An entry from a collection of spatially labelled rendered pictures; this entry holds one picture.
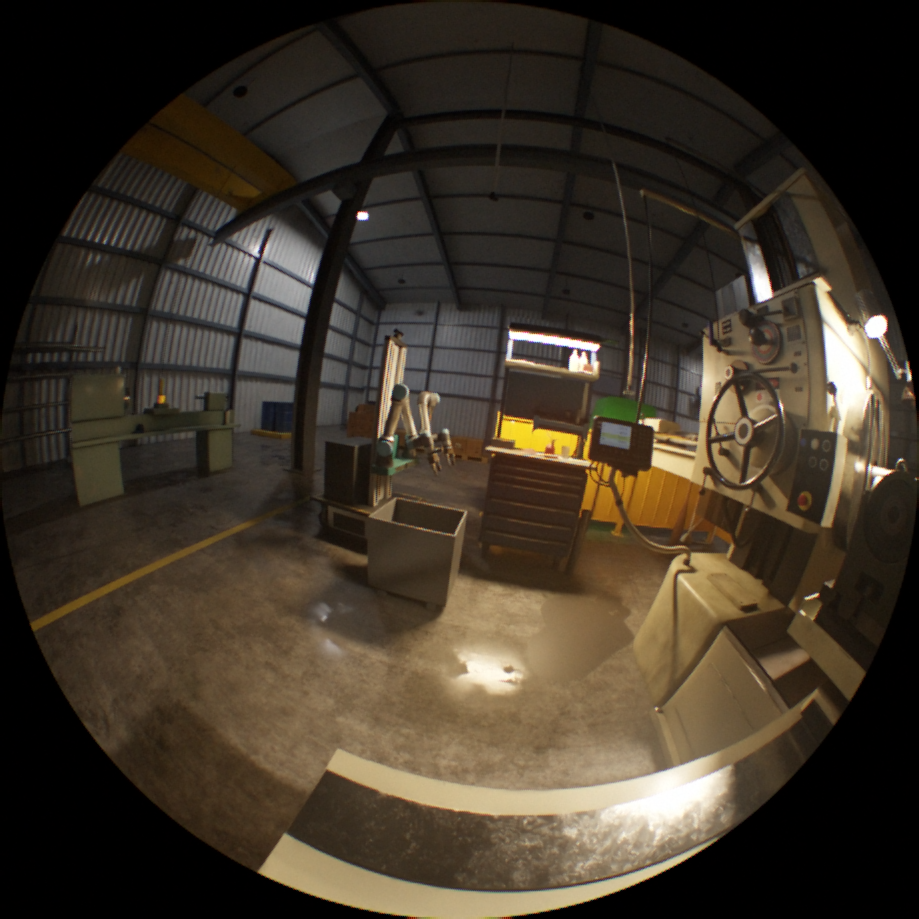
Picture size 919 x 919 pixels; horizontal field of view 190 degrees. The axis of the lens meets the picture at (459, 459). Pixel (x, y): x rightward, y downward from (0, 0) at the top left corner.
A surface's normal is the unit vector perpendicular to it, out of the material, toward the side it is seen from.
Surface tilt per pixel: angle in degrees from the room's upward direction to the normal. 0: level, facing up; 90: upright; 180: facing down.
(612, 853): 0
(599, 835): 0
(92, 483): 90
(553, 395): 90
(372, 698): 0
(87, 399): 90
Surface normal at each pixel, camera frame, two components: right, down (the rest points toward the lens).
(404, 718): 0.13, -0.98
